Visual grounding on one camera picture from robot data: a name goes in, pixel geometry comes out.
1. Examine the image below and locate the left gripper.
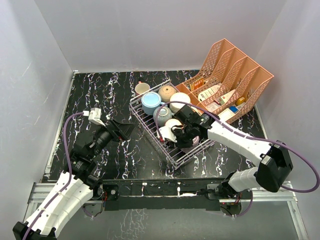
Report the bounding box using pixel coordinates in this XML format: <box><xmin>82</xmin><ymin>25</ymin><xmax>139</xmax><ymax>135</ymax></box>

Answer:
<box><xmin>89</xmin><ymin>118</ymin><xmax>137</xmax><ymax>159</ymax></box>

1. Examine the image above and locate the purple mug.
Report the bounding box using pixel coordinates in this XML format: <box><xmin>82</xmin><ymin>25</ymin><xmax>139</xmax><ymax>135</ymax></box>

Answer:
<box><xmin>179</xmin><ymin>136</ymin><xmax>201</xmax><ymax>154</ymax></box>

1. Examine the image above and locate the grey mug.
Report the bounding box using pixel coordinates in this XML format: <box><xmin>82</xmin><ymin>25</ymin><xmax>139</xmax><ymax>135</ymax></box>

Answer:
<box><xmin>152</xmin><ymin>106</ymin><xmax>173</xmax><ymax>128</ymax></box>

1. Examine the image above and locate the light blue mug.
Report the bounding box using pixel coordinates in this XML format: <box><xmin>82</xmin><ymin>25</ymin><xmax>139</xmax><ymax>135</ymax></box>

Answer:
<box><xmin>141</xmin><ymin>92</ymin><xmax>164</xmax><ymax>116</ymax></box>

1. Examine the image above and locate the pink mug white inside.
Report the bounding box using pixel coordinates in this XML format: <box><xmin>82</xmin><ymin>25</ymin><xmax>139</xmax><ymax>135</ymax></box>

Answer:
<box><xmin>134</xmin><ymin>82</ymin><xmax>150</xmax><ymax>96</ymax></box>

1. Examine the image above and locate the beige round mug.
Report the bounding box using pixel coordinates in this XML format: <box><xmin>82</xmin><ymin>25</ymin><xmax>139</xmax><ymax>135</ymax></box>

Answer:
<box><xmin>158</xmin><ymin>85</ymin><xmax>177</xmax><ymax>103</ymax></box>

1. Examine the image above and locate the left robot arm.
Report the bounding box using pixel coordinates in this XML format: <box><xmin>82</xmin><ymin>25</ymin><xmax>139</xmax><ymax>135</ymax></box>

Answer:
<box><xmin>12</xmin><ymin>120</ymin><xmax>135</xmax><ymax>240</ymax></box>

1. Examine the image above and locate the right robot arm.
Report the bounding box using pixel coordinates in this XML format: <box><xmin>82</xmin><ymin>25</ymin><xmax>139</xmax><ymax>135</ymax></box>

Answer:
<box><xmin>172</xmin><ymin>104</ymin><xmax>293</xmax><ymax>199</ymax></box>

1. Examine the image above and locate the peach desk organizer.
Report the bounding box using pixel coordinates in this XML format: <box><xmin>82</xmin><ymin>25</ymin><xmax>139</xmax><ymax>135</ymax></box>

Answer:
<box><xmin>176</xmin><ymin>38</ymin><xmax>274</xmax><ymax>124</ymax></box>

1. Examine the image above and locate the white wire dish rack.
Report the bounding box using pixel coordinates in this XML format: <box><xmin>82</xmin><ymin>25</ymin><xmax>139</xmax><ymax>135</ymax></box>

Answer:
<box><xmin>129</xmin><ymin>94</ymin><xmax>215</xmax><ymax>169</ymax></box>

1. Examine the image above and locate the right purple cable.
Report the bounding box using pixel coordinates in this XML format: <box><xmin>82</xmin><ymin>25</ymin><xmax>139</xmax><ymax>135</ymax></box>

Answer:
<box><xmin>154</xmin><ymin>101</ymin><xmax>320</xmax><ymax>218</ymax></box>

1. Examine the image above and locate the purple cable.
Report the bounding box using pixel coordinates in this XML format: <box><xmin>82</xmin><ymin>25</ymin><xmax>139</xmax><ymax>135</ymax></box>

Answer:
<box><xmin>22</xmin><ymin>111</ymin><xmax>86</xmax><ymax>240</ymax></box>
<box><xmin>154</xmin><ymin>101</ymin><xmax>320</xmax><ymax>218</ymax></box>

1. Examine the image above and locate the black front rail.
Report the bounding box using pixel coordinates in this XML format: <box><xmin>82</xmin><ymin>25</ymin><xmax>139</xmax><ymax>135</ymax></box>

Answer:
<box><xmin>82</xmin><ymin>177</ymin><xmax>253</xmax><ymax>212</ymax></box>

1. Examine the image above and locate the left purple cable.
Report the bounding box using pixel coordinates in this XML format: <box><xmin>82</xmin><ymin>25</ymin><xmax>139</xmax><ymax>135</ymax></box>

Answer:
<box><xmin>22</xmin><ymin>111</ymin><xmax>86</xmax><ymax>240</ymax></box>

